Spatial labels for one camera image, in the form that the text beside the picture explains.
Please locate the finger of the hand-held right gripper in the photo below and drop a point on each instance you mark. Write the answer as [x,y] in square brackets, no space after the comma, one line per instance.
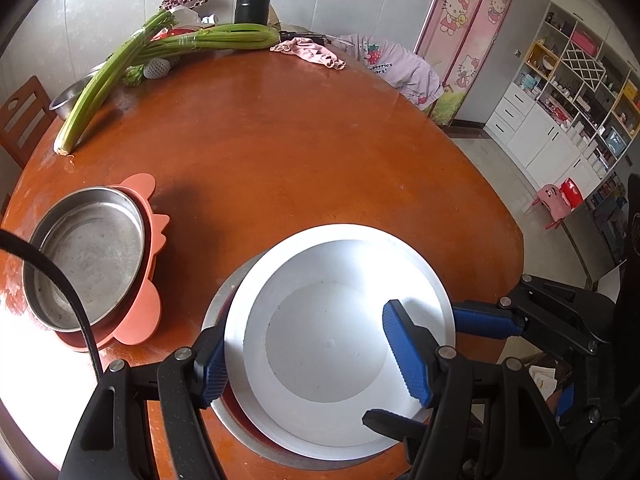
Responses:
[485,322]
[390,422]

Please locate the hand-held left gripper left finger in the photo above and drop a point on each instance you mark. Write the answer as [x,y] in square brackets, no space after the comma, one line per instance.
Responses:
[217,370]

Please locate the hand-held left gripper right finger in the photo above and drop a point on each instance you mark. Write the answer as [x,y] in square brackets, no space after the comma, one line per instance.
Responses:
[405,350]

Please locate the wide steel bowl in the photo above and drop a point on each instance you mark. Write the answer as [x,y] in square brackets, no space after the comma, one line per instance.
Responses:
[212,310]

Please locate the large red noodle bowl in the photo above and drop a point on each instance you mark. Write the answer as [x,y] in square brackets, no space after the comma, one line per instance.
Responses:
[325,335]

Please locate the orange bear-shaped plate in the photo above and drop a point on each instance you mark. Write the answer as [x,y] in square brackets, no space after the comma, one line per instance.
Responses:
[145,320]

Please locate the steel pan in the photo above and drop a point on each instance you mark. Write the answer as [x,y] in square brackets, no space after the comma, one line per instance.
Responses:
[85,260]

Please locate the printed paper sheet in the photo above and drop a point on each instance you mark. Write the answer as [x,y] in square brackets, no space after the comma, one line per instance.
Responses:
[544,377]

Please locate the pink child chair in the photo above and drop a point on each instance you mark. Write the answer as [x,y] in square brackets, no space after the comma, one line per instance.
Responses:
[550,200]

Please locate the red child stool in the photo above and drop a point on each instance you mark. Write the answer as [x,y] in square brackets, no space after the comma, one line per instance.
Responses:
[572,192]

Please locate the white shelf cabinet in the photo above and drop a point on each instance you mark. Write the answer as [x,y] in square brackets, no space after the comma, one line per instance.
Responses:
[550,135]

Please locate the pink cartoon wardrobe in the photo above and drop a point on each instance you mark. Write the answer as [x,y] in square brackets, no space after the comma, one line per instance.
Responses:
[465,35]

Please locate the long celery bunch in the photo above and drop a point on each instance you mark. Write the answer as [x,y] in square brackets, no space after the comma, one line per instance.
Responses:
[95,95]

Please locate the grey foam fruit net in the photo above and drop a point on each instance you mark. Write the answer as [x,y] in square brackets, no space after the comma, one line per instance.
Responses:
[156,68]

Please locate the small steel bowl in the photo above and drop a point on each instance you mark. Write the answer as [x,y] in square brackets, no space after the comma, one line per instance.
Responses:
[65,102]

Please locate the pink cloth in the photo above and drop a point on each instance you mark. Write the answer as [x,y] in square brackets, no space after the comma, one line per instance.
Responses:
[310,52]

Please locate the wooden slatted chair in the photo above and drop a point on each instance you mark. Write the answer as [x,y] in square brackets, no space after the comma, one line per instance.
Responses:
[25,110]

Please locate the black tool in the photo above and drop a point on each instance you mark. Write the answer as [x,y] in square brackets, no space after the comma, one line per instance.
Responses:
[300,37]

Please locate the wrapped celery bunch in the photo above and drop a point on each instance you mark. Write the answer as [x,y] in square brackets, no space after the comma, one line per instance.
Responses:
[225,37]

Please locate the red box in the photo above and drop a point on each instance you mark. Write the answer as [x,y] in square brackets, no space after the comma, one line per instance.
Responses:
[175,32]

